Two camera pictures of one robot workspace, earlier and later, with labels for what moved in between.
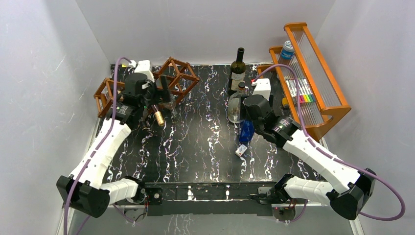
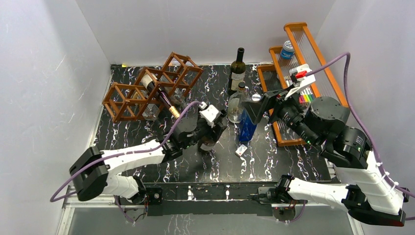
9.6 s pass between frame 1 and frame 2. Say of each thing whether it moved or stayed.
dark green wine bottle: stayed
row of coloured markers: stayed
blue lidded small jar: stayed
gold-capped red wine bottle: moved
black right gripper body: moved
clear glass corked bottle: stayed
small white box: stayed
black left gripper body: moved
